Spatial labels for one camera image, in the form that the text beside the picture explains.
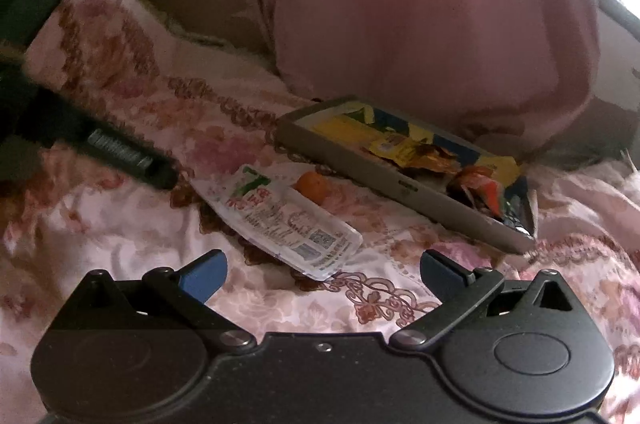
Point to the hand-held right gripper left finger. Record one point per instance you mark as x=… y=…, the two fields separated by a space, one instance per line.
x=205 y=278

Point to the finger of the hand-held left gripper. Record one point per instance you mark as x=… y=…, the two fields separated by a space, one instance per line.
x=75 y=129

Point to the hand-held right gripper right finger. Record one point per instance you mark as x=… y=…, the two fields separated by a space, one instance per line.
x=440 y=275

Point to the clear packet with green print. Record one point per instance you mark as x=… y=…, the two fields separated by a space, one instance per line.
x=280 y=219

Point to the orange-red snack packet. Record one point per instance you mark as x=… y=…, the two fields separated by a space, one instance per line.
x=475 y=185

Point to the golden brown snack packet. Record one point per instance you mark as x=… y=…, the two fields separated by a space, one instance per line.
x=435 y=160

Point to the box with yellow print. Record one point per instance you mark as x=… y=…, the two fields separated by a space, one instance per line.
x=360 y=169

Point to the pink floral blanket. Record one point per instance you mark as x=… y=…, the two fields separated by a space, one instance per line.
x=125 y=224

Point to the round orange snack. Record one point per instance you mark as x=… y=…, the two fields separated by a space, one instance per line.
x=312 y=186

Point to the pink pillow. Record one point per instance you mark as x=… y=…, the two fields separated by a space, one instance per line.
x=425 y=14

